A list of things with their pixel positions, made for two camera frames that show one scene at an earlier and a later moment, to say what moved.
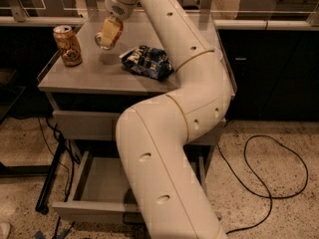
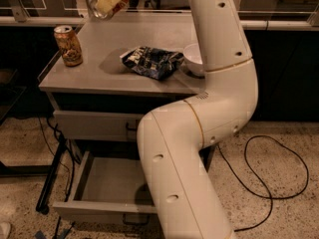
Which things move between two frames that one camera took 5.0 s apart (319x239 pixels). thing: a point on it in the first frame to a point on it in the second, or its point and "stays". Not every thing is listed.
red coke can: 109,32 to 93,4
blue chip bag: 148,61 stays
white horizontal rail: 265,25 stays
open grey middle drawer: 101,193 stays
